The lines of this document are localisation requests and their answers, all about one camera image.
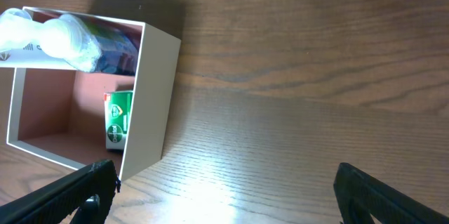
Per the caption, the green Dettol soap box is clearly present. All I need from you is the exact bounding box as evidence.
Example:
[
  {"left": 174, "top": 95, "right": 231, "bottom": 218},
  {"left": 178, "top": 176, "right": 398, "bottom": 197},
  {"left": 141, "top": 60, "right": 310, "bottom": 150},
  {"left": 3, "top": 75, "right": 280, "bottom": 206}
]
[{"left": 103, "top": 90, "right": 133, "bottom": 150}]

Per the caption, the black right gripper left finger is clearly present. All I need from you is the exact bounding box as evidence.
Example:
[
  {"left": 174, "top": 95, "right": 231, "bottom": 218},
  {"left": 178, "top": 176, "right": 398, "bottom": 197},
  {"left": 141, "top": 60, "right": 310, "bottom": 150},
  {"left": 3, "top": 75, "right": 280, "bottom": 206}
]
[{"left": 1, "top": 159, "right": 121, "bottom": 224}]

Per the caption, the white square cardboard box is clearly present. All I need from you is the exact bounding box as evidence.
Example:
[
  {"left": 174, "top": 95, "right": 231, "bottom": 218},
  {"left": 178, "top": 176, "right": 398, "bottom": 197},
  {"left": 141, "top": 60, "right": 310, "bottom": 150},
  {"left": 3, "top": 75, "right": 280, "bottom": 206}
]
[{"left": 6, "top": 6, "right": 181, "bottom": 180}]

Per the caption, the blue foam soap bottle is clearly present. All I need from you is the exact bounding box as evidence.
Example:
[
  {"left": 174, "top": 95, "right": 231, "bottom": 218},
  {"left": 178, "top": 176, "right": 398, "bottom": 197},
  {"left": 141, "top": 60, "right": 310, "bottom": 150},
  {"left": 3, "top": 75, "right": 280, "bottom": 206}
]
[{"left": 1, "top": 8, "right": 139, "bottom": 76}]

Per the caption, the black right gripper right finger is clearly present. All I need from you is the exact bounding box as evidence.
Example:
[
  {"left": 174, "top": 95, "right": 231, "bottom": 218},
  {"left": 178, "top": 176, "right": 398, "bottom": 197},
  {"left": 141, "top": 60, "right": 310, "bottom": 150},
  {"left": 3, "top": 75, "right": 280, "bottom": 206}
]
[{"left": 333, "top": 162, "right": 448, "bottom": 224}]

